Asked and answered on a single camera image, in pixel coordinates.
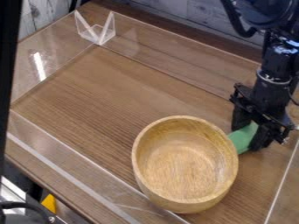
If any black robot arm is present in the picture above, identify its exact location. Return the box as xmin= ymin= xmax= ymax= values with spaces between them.
xmin=221 ymin=0 xmax=299 ymax=151

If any green rectangular block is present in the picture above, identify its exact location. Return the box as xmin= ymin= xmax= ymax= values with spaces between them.
xmin=229 ymin=122 xmax=258 ymax=154

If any clear acrylic corner bracket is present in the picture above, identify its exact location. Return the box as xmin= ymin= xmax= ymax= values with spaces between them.
xmin=74 ymin=10 xmax=117 ymax=46

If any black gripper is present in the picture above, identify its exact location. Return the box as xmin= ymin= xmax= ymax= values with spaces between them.
xmin=230 ymin=70 xmax=297 ymax=151

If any yellow black device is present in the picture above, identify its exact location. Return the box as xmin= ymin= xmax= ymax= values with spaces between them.
xmin=41 ymin=193 xmax=71 ymax=224

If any brown wooden bowl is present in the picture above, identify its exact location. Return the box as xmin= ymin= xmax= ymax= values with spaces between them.
xmin=131 ymin=115 xmax=240 ymax=214

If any black cable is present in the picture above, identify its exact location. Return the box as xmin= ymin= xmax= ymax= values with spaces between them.
xmin=0 ymin=200 xmax=57 ymax=224

